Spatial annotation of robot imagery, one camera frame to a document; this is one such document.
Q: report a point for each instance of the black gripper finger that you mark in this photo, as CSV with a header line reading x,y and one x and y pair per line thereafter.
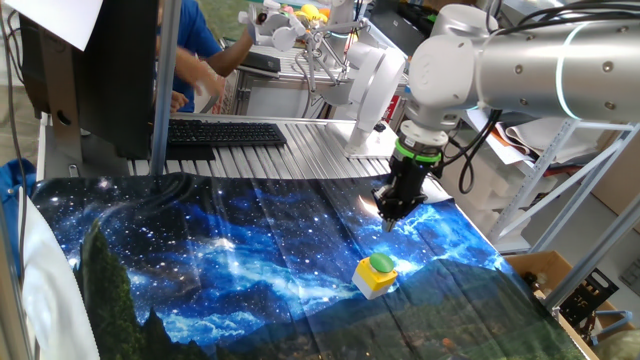
x,y
387,207
407,207

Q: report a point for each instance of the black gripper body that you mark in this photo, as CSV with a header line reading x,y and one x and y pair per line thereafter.
x,y
407,177

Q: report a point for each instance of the yellow box green push button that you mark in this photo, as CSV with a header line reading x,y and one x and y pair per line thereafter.
x,y
372,280

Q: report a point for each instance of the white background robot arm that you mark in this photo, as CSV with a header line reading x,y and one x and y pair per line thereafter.
x,y
372,85

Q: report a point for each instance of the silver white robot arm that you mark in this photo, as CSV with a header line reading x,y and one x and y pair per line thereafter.
x,y
525,70

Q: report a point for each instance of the white foam blocks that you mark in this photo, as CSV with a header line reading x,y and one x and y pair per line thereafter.
x,y
480,185

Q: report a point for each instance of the grey metal shelf rack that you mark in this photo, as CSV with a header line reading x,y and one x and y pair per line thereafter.
x,y
530,185

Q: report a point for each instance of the silver rod linkage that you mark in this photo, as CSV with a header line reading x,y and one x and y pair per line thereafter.
x,y
320,60

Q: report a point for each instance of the beige cloth bag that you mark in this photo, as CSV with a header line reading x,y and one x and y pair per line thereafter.
x,y
550,142

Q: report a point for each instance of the brown cardboard box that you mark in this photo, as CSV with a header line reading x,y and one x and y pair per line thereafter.
x,y
545,265

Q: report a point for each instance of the grey metal background table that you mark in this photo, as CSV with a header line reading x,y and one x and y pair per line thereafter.
x,y
280,97

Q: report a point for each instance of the starry night sky cloth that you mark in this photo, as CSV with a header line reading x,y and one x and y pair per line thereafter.
x,y
225,250

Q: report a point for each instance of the black computer keyboard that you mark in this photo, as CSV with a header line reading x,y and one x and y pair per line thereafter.
x,y
225,133

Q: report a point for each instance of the black flat box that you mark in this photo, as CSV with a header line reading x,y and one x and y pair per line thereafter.
x,y
261,62

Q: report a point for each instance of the pile of colourful toys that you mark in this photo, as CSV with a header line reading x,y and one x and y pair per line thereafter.
x,y
310,11

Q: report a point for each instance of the white handheld robot device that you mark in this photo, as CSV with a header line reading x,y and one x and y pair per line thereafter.
x,y
272,27

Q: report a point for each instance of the black mouse pad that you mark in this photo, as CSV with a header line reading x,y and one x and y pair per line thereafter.
x,y
190,152

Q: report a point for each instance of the person in blue shirt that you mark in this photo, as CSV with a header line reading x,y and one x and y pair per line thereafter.
x,y
195,40

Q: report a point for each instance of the black computer monitor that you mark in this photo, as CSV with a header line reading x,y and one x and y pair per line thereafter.
x,y
115,75

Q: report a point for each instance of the white cloth strip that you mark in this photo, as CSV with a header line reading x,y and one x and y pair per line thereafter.
x,y
55,300

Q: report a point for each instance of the blue fabric jacket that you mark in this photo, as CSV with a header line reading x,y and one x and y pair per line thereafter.
x,y
10,185

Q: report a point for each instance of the white paper sheet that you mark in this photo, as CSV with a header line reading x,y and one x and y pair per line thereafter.
x,y
60,17

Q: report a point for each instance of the aluminium frame post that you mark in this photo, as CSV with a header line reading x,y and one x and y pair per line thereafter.
x,y
10,300
595,255
165,90

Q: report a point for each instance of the black perforated metal bracket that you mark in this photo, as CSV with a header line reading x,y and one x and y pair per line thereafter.
x,y
587,300

